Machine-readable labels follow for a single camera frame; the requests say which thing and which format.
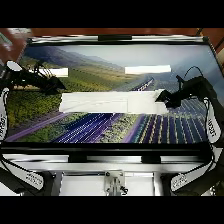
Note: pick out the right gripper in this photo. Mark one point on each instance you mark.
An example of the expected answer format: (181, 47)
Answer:
(170, 98)

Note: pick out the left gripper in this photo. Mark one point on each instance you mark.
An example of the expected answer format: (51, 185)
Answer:
(52, 85)

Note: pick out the white garment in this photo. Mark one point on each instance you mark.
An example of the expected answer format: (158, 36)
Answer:
(110, 101)

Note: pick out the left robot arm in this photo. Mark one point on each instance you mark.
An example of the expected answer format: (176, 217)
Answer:
(23, 77)

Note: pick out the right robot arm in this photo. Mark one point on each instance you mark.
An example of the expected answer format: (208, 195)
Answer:
(213, 113)

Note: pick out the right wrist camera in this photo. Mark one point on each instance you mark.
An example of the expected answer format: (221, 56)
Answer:
(181, 83)

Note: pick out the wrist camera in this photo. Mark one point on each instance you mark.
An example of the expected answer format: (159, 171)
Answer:
(181, 83)
(40, 68)

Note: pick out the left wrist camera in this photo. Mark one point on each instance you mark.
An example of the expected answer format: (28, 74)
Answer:
(40, 68)

